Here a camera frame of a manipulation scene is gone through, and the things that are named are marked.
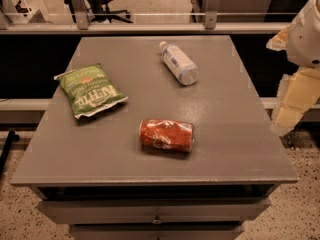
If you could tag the green chip bag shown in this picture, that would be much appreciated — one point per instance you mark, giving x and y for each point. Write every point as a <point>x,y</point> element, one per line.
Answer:
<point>90,90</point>

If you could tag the grey drawer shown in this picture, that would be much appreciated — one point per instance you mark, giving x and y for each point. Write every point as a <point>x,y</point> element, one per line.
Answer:
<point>144,210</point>
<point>156,232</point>

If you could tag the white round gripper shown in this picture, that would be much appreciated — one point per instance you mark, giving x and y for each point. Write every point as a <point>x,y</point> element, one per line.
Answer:
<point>306,39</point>

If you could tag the clear blue-label plastic bottle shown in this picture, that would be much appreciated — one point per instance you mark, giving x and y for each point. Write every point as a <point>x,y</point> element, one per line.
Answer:
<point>178,62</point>

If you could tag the lower grey drawer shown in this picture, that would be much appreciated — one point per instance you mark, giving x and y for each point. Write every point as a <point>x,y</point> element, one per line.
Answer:
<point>156,232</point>

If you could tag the grey wooden drawer cabinet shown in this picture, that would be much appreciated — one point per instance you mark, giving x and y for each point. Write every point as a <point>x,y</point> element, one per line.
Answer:
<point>172,162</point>

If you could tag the black pole at left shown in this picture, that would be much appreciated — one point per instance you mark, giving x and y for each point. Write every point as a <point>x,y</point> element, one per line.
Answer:
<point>11,137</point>

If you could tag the red soda can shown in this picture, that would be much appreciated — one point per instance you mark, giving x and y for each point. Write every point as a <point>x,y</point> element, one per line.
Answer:
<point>166,134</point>

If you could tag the upper grey drawer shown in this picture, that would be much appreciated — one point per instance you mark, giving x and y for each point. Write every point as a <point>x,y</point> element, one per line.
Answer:
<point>144,210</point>

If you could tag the grey metal railing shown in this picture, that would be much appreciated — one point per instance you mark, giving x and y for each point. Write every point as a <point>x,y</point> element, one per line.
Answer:
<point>75,17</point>

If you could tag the metal drawer knob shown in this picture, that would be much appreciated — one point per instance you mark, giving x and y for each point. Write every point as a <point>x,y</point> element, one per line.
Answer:
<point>156,220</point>

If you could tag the black office chair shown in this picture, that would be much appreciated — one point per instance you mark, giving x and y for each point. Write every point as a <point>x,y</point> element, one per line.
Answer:
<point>105,0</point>

